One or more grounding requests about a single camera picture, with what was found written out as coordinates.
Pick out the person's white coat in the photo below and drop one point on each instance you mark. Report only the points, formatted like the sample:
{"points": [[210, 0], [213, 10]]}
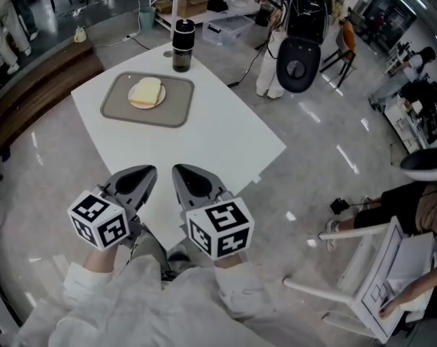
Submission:
{"points": [[168, 313]]}

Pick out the person's left forearm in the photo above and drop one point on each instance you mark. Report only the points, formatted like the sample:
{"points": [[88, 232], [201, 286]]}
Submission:
{"points": [[95, 277]]}

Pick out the dark wall poster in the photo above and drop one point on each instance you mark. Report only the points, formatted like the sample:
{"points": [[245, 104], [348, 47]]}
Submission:
{"points": [[388, 16]]}

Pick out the grey rectangular tray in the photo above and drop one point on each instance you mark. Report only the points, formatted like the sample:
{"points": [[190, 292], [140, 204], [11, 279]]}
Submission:
{"points": [[175, 103]]}

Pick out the clear plastic storage box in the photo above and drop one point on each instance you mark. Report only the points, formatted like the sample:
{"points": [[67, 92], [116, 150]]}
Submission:
{"points": [[227, 31]]}

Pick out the white cluttered desk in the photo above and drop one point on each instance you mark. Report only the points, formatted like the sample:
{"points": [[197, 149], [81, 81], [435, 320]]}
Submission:
{"points": [[403, 121]]}

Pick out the black cylindrical bottle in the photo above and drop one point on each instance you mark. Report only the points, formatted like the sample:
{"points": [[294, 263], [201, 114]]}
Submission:
{"points": [[183, 45]]}

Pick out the white chair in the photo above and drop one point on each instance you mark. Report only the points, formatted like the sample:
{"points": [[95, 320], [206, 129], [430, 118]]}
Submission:
{"points": [[370, 287]]}

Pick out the white paper sheets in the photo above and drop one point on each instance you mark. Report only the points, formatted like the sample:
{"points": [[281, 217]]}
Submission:
{"points": [[410, 262]]}

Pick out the dark wooden platform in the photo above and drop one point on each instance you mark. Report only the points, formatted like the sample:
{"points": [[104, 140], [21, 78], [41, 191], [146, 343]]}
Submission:
{"points": [[41, 85]]}

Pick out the small black floor device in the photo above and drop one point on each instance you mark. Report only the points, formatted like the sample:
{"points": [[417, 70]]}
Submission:
{"points": [[338, 205]]}

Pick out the orange and black chair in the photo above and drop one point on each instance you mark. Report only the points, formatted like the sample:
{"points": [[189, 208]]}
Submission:
{"points": [[347, 42]]}

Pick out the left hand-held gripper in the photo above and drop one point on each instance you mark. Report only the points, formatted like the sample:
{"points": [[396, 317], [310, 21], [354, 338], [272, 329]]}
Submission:
{"points": [[95, 212]]}

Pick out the black and white headset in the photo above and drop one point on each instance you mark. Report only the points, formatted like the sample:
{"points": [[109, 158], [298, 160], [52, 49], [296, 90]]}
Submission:
{"points": [[423, 165]]}

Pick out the person's grey trouser leg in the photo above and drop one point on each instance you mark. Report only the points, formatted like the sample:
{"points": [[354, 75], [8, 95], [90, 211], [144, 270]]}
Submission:
{"points": [[148, 248]]}

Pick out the white round plate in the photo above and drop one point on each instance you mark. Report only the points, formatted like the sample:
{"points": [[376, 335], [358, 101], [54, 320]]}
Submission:
{"points": [[162, 96]]}

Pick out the black cylindrical bin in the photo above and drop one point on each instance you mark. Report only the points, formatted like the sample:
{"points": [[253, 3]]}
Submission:
{"points": [[264, 14]]}

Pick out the person's black shoe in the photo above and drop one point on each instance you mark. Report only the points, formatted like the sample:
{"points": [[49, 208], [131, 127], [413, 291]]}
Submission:
{"points": [[178, 258]]}

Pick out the black round padded seat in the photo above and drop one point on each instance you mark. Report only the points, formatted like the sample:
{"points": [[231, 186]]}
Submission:
{"points": [[298, 67]]}

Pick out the light green waste bin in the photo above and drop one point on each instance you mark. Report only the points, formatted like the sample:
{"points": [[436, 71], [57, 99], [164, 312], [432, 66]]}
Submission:
{"points": [[147, 18]]}

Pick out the brown cardboard box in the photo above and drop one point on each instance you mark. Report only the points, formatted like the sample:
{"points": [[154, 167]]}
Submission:
{"points": [[191, 6]]}

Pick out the white power strip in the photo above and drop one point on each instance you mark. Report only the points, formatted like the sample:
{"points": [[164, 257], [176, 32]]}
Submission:
{"points": [[131, 35]]}

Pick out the grey round table grommet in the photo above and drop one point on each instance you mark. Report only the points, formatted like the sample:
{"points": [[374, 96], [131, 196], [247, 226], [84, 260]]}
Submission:
{"points": [[168, 53]]}

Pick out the pale yellow mug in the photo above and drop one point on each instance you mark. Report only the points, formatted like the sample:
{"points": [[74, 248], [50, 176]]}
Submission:
{"points": [[80, 35]]}

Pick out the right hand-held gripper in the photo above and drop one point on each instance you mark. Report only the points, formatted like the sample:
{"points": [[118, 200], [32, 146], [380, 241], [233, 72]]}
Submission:
{"points": [[222, 230]]}

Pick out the slice of white bread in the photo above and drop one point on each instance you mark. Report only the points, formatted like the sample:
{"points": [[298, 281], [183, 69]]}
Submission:
{"points": [[145, 92]]}

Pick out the person's right forearm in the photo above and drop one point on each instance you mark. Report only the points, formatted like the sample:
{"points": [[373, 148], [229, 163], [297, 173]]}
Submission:
{"points": [[240, 284]]}

